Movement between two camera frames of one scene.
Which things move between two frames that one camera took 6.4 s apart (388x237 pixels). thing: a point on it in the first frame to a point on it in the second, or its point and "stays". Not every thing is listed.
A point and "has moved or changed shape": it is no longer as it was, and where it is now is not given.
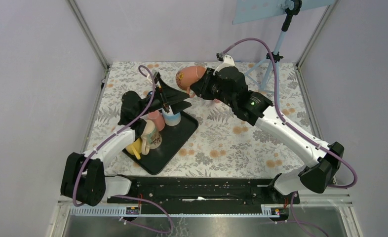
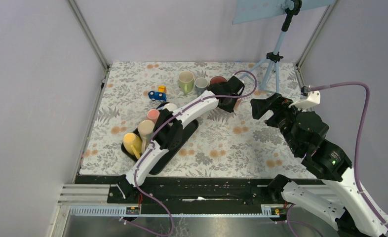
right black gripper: x=201 y=88 to x=281 y=104
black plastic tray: x=174 y=138 stays
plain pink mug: x=157 y=118 stays
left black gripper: x=166 y=94 to x=229 y=108
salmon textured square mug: x=186 y=76 has moved or changed shape
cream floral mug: x=151 y=138 stays
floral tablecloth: x=223 y=144 stays
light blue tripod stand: x=245 y=9 stays
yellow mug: x=135 y=148 stays
